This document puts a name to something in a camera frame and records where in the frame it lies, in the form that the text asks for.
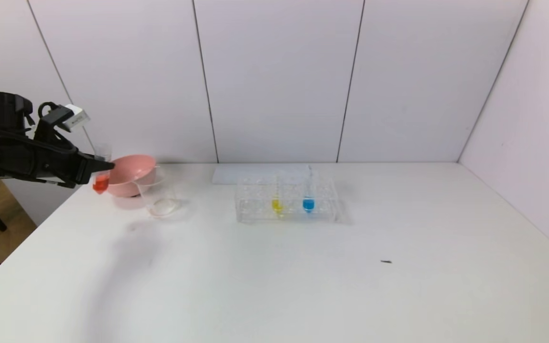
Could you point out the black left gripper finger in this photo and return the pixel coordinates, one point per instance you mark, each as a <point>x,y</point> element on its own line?
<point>96,166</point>

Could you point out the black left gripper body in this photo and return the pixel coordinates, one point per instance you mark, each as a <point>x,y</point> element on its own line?
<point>83,170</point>

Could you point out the test tube with red pigment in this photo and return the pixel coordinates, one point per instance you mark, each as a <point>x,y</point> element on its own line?
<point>100,183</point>

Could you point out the clear glass beaker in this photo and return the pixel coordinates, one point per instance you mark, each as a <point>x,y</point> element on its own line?
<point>157,195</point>

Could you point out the test tube with yellow pigment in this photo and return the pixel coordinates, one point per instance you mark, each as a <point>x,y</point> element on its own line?
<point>277,206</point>

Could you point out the test tube with blue pigment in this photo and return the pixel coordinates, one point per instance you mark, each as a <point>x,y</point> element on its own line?
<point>308,205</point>

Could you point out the clear acrylic test tube rack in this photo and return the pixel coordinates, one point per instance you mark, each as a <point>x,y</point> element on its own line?
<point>322,200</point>

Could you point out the pink plastic bowl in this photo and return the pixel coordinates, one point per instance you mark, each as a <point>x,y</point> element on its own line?
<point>134,174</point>

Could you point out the white paper sheet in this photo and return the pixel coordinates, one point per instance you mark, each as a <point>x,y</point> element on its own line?
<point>227,175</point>

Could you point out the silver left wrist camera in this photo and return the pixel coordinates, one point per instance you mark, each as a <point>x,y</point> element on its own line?
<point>78,118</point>

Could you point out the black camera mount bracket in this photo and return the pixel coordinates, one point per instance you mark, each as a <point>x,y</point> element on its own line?
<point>53,121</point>

